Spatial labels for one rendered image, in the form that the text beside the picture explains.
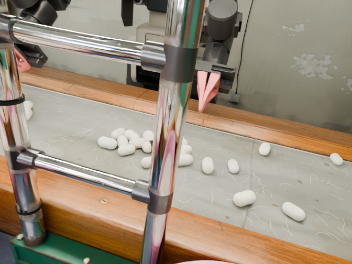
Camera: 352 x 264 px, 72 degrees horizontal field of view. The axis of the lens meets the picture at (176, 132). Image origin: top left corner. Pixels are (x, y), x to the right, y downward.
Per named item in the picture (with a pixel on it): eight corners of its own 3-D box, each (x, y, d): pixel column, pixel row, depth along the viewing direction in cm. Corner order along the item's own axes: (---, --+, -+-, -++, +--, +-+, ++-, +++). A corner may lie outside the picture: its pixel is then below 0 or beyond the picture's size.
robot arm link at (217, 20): (240, 20, 60) (206, 20, 61) (249, -25, 50) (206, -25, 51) (238, 59, 56) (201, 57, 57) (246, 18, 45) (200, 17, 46)
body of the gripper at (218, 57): (235, 74, 48) (242, 45, 51) (186, 64, 50) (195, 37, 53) (230, 91, 54) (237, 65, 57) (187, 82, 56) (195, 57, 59)
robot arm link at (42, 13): (64, 18, 55) (44, 14, 57) (46, -11, 49) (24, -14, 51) (50, 40, 53) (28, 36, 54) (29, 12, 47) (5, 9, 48)
